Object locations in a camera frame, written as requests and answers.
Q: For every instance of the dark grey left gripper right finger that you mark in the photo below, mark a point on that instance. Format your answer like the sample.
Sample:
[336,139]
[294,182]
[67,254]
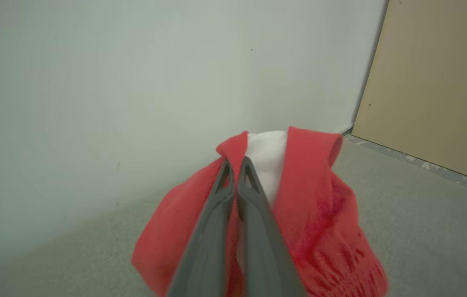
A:
[264,255]

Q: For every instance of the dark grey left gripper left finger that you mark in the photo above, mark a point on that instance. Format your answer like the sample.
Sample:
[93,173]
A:
[206,247]

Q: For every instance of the red shorts with white stripe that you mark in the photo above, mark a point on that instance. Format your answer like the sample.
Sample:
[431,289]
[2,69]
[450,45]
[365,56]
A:
[311,198]

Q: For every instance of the beige wooden panel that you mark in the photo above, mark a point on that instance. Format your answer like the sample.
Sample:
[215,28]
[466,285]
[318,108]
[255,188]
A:
[431,82]

